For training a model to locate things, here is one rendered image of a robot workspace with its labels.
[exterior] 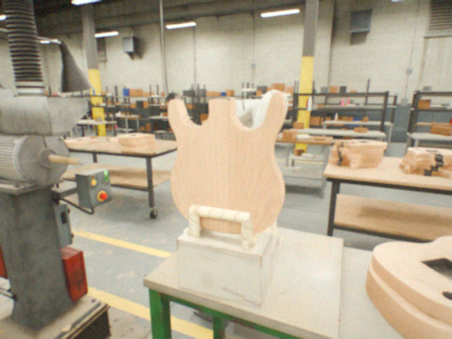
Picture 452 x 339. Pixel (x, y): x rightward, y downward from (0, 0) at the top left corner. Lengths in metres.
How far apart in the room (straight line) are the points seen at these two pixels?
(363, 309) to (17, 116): 1.42
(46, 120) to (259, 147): 0.83
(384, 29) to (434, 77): 2.34
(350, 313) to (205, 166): 0.62
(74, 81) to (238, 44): 11.69
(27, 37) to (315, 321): 1.40
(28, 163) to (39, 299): 0.80
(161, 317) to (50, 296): 1.00
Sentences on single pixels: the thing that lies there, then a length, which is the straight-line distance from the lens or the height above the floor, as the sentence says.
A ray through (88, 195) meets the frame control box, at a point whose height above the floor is 1.00.
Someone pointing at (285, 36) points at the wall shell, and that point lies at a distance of 12.37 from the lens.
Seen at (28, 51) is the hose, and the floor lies 1.70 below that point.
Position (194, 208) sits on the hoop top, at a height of 1.21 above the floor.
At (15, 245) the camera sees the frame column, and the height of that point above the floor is 0.80.
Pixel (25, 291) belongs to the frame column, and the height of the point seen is 0.52.
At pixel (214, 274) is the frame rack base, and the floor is 1.01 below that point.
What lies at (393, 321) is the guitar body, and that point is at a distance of 1.00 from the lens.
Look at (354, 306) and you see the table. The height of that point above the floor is 0.90.
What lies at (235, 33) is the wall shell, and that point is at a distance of 13.04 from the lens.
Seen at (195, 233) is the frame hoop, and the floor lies 1.13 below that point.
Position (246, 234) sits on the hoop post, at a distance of 0.80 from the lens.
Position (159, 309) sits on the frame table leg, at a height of 0.82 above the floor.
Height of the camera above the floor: 1.52
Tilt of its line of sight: 14 degrees down
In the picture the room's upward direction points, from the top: straight up
